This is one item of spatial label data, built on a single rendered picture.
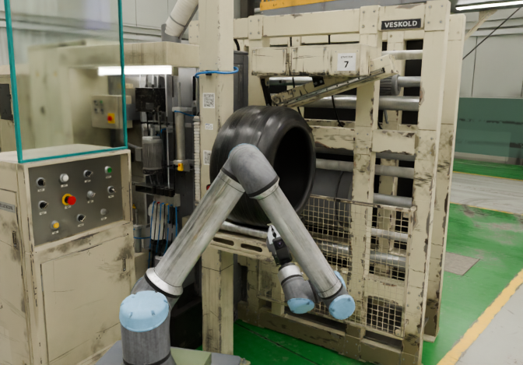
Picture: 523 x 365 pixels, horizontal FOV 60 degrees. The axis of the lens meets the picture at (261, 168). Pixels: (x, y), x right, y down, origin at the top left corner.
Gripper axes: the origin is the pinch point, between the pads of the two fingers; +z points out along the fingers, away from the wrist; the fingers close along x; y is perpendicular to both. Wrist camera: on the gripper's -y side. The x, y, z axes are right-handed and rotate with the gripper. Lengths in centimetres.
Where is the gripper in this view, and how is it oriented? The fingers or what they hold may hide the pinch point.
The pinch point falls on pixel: (271, 226)
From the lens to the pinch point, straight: 190.1
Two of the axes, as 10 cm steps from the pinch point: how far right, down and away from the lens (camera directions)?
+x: 9.4, -3.4, 0.4
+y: 1.9, 6.2, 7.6
